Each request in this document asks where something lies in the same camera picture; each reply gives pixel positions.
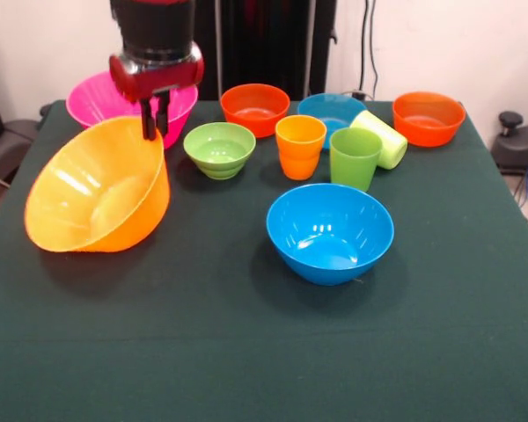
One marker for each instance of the medium blue bowl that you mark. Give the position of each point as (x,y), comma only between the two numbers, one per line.
(330,259)

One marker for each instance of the green cup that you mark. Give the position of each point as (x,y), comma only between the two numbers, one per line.
(354,167)

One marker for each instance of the large orange bowl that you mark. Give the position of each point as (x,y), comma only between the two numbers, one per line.
(70,198)

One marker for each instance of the large pink bowl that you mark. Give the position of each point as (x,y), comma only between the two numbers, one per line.
(88,103)

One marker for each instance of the red-orange bowl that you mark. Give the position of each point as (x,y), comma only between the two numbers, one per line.
(255,99)
(427,127)

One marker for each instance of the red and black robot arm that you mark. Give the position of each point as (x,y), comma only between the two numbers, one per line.
(154,26)

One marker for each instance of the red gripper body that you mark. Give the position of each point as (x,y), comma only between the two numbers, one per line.
(167,81)

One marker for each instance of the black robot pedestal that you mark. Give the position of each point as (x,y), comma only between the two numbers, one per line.
(268,44)

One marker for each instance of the lime yellow cup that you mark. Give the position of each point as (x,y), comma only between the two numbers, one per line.
(391,145)

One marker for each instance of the small blue bowl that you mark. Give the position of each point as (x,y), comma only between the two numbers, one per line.
(330,107)

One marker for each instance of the orange cup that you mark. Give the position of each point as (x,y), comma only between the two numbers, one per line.
(299,154)

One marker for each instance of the dark green tablecloth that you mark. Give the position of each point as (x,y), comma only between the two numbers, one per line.
(264,343)

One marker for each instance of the grey pedestal foot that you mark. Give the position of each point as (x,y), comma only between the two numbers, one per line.
(13,136)
(523,145)

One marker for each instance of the small green bowl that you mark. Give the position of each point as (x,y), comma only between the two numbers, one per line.
(220,162)

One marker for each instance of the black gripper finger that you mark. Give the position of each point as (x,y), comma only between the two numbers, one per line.
(148,121)
(163,114)

